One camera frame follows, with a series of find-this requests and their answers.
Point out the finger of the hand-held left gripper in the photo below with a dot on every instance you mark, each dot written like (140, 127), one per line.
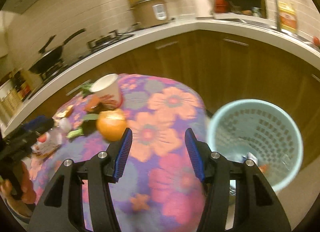
(37, 124)

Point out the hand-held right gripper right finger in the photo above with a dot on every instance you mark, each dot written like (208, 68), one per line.
(193, 151)

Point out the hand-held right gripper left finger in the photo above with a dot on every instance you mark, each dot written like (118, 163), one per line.
(123, 154)

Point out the white red snack packet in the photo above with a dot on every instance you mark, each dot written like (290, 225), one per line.
(47, 143)

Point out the white tissue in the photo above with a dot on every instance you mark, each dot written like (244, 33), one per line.
(65, 123)

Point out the brown bread piece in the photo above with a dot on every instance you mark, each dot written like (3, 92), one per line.
(65, 113)

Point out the orange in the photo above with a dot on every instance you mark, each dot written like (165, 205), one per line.
(111, 125)

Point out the green vegetable stem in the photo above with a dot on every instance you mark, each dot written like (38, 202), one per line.
(75, 133)

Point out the dark dried scrap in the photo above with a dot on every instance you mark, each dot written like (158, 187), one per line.
(106, 104)

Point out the green vegetable leaves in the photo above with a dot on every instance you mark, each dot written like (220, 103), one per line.
(82, 88)

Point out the orange peel piece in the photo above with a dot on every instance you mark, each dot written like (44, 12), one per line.
(93, 102)

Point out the white paper cup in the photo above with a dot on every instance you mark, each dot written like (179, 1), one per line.
(106, 86)

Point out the light blue plastic basket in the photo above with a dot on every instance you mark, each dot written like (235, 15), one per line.
(250, 103)

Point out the person's left hand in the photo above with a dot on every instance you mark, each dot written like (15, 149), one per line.
(28, 187)

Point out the floral purple cloth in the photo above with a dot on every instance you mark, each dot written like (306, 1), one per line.
(162, 134)

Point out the row of seasoning bottles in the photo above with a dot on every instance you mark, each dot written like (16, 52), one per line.
(17, 86)

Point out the black frying pan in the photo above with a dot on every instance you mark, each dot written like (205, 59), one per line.
(47, 59)

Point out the wooden kitchen cabinet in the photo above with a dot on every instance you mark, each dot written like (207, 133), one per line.
(237, 71)

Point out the black gas stove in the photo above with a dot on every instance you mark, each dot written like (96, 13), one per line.
(105, 41)

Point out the white countertop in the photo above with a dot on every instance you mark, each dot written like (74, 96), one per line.
(175, 28)

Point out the steel sink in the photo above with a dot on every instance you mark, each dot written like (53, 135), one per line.
(240, 20)

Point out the beige rice cooker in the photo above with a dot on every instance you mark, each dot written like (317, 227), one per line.
(147, 14)

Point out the white electric kettle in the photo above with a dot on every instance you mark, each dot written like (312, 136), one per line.
(202, 4)

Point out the red bowl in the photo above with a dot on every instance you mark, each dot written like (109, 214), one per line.
(221, 5)

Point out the yellow detergent bottle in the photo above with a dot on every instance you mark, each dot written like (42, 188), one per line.
(287, 19)

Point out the red tomato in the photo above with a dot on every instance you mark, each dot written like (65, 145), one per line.
(317, 41)

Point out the metal faucet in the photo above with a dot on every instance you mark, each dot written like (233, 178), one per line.
(275, 1)

